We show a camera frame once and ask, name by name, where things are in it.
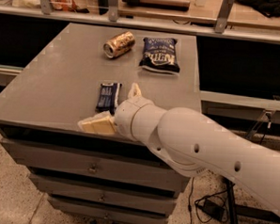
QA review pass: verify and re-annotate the blue rxbar wrapper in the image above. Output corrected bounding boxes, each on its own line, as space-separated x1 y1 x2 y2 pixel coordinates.
96 82 122 114

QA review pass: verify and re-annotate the grey metal railing frame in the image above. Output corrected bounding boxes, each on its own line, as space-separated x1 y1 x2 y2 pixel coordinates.
0 0 280 32

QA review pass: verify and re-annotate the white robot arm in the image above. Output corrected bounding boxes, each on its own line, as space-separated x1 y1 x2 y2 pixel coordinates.
78 84 280 217

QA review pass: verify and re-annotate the black metal floor stand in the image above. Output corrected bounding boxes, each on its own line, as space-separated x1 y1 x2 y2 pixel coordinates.
224 179 280 224

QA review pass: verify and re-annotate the top grey drawer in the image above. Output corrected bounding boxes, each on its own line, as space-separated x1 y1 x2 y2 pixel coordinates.
0 138 189 192

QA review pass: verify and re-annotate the black cable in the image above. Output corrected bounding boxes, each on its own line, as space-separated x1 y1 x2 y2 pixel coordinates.
186 176 236 224

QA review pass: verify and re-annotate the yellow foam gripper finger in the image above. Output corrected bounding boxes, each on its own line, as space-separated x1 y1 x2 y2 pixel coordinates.
128 83 142 98
77 111 117 135

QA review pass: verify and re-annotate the dark blue chips bag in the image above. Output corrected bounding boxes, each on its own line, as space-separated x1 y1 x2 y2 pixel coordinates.
140 37 180 74

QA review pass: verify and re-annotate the gold soda can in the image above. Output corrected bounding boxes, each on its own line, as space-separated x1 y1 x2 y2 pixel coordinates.
102 31 135 58

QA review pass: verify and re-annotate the grey drawer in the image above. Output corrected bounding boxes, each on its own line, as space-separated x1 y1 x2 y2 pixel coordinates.
48 196 168 224
29 174 176 216
0 138 189 192

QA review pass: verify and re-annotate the grey drawer cabinet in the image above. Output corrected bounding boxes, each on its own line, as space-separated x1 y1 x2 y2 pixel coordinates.
0 18 211 224

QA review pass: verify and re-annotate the bottom grey drawer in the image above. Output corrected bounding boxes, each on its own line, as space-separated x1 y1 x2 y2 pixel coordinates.
48 196 168 224

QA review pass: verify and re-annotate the middle grey drawer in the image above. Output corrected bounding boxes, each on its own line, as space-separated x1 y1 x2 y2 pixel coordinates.
29 174 176 216

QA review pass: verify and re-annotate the black power adapter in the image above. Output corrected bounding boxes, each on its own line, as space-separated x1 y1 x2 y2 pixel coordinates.
203 200 225 221

